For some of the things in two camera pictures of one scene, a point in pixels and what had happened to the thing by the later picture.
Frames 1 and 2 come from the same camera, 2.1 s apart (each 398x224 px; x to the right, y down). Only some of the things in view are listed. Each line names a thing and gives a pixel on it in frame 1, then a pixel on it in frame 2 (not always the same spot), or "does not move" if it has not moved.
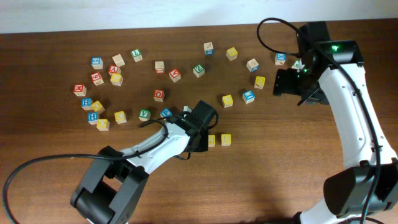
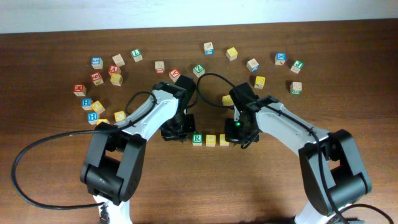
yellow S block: [211, 140] does not move
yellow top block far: [232, 53] does not move
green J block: [298, 65] does not move
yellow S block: [226, 140] does not move
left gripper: [203, 145] → [168, 134]
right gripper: [283, 83] → [231, 134]
